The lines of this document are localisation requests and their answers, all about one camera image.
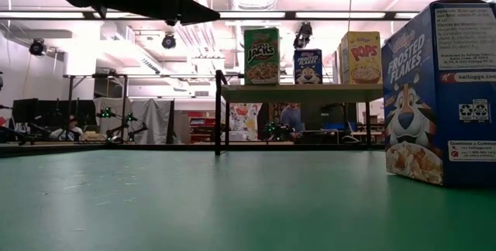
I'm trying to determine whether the green Apple Jacks cereal box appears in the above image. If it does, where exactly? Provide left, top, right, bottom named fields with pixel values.
left=243, top=26, right=281, bottom=86

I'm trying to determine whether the yellow Corn Pops cereal box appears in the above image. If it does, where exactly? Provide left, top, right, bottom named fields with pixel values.
left=339, top=30, right=383, bottom=85
left=332, top=43, right=342, bottom=85

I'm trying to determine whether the blue Frosted Flakes cereal box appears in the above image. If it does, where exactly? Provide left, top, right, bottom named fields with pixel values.
left=381, top=0, right=496, bottom=188
left=293, top=48, right=324, bottom=85

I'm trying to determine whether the wooden shelf with black legs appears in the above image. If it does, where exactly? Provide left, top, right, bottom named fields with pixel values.
left=214, top=69, right=385, bottom=157

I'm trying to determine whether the black ceiling-mounted spotlight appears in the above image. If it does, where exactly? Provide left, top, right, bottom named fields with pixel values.
left=161, top=33, right=177, bottom=50
left=29, top=38, right=47, bottom=57
left=293, top=21, right=313, bottom=50

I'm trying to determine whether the red bin rack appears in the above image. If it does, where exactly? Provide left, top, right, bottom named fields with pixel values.
left=188, top=111, right=216, bottom=144

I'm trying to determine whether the grey hanging cloth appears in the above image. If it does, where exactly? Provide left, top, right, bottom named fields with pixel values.
left=92, top=97, right=174, bottom=146

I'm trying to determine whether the floral patterned cloth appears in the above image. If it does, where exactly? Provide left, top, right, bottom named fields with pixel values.
left=229, top=102, right=263, bottom=142

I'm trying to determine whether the black equipment cabinet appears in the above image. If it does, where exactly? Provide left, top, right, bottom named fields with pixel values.
left=300, top=102, right=360, bottom=146

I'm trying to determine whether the person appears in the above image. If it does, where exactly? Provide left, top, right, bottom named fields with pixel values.
left=49, top=114, right=85, bottom=143
left=279, top=102, right=304, bottom=140

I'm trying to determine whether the black low partition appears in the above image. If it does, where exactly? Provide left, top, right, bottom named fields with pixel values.
left=11, top=98, right=97, bottom=143

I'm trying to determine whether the black rig frame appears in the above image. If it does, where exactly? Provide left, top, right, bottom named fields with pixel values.
left=0, top=9, right=422, bottom=159

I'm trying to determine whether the black metal rack frame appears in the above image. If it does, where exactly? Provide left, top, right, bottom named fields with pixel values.
left=63, top=73, right=129, bottom=143

